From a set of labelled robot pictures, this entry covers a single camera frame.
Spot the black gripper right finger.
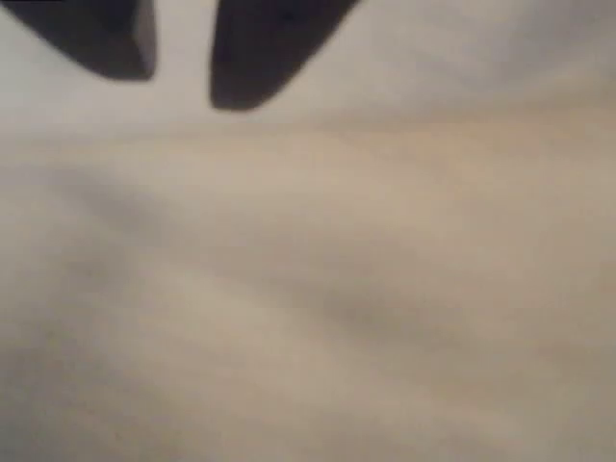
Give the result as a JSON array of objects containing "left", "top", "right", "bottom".
[{"left": 208, "top": 0, "right": 363, "bottom": 111}]

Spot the white creased cloth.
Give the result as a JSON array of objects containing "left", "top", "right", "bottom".
[{"left": 0, "top": 0, "right": 616, "bottom": 462}]

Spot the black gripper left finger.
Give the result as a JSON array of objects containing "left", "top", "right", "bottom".
[{"left": 0, "top": 0, "right": 159, "bottom": 82}]

